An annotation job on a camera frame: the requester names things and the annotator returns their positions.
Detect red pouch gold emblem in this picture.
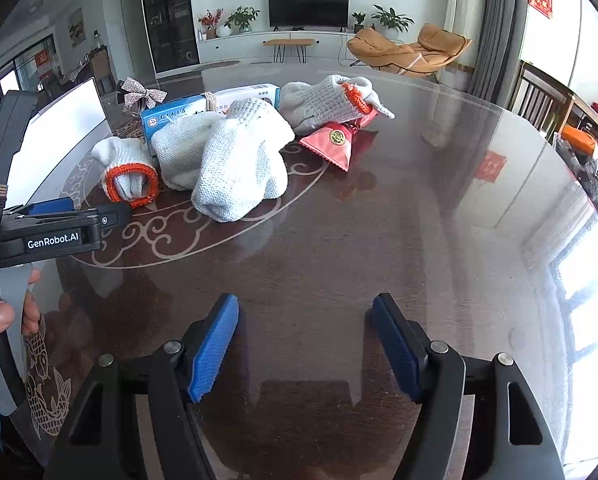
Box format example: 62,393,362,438
299,109,380,173

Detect white medicine box blue end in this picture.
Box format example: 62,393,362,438
204,83,281,111

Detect white knit glove orange cuff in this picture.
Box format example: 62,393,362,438
91,136,160,209
279,74,396,136
191,97,296,223
151,111,227,192

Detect large leafy potted plant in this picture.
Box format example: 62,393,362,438
371,5,414,38

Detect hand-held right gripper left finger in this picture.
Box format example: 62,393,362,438
44,292,240,480

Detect white container box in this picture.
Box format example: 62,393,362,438
4,76,112,211

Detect green potted plant glass vase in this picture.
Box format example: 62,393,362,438
224,6,261,35

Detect framed wall painting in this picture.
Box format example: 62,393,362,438
68,7,87,48

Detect brown dining chair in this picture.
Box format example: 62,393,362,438
89,47,117,93

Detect beige sheer curtain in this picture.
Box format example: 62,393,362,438
444,0,487,68

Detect grey curtain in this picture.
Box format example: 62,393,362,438
474,0,530,106

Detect rhinestone bow hair clip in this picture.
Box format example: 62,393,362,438
121,77,168,114

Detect dark glass display cabinet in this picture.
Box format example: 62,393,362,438
139,0,200,79

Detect red flower arrangement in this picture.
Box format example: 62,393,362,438
199,8,224,40

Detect wooden bench black legs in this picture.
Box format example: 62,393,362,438
264,38,314,64

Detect black television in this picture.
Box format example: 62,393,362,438
267,0,350,29

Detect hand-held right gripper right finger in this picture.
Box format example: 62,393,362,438
371,292,567,480

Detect orange lounge chair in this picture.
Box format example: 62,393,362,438
347,23,474,83

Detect cluttered wooden side table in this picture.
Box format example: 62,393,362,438
549,92,598,241

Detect white television console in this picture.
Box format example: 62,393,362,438
197,30,374,65

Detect orange box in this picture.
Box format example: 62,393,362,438
559,126,598,158

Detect dark wooden chair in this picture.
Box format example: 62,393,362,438
509,60,577,141

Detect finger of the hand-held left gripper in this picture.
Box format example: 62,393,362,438
6,198,76,219
1,201,132,235

